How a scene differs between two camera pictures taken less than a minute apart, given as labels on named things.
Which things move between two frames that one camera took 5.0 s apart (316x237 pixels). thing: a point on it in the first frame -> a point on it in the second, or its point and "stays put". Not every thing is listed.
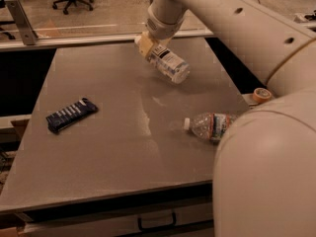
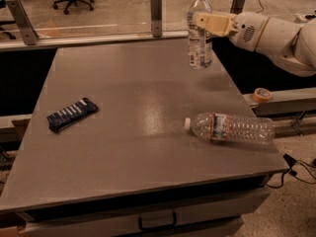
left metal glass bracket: (27, 33) stays put
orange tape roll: (261, 95) stays put
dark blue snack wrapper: (71, 115) stays put
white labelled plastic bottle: (167, 61) -> (200, 26)
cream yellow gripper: (163, 28) -> (246, 30)
